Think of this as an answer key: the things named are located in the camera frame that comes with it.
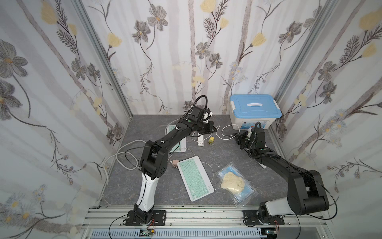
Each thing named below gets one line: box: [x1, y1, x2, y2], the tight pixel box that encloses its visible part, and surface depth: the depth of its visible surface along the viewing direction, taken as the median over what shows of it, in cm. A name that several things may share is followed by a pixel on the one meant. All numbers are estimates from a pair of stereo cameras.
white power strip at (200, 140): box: [197, 134, 204, 147], surface depth 103 cm
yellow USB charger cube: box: [207, 136, 215, 145], surface depth 103 cm
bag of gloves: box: [215, 161, 259, 207], surface depth 85 cm
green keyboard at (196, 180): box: [177, 155, 215, 202], surface depth 88 cm
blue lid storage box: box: [229, 94, 282, 130], surface depth 106 cm
